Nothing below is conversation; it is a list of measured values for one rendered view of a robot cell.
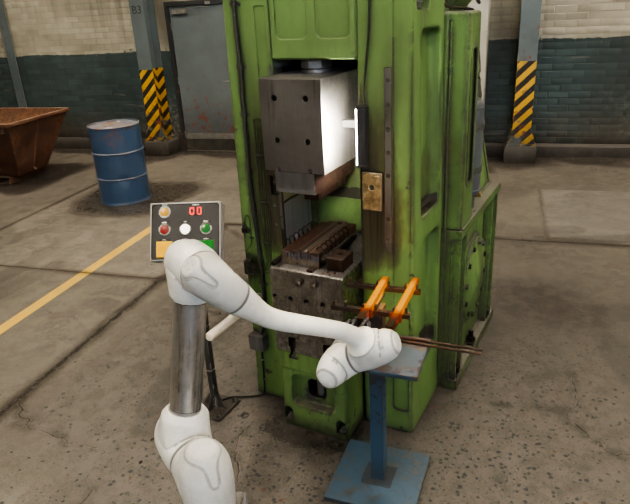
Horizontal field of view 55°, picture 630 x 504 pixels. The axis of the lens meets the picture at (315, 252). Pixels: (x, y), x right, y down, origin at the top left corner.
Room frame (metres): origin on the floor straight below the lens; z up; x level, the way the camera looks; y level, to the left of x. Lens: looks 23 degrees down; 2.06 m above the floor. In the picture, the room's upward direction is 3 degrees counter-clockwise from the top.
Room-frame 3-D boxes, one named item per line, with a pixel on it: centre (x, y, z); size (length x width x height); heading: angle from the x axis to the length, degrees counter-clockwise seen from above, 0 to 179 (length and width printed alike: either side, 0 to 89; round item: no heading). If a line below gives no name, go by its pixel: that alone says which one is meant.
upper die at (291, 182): (2.78, -0.03, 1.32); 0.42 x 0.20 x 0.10; 151
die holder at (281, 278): (2.76, -0.08, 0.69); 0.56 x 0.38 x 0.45; 151
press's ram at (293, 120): (2.76, -0.07, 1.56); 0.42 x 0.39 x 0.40; 151
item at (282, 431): (2.55, 0.10, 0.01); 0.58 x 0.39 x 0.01; 61
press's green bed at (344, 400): (2.76, -0.08, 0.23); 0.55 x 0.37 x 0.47; 151
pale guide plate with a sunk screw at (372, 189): (2.56, -0.27, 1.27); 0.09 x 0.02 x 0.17; 61
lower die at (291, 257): (2.78, -0.03, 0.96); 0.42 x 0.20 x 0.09; 151
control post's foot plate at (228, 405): (2.79, 0.60, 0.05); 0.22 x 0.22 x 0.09; 61
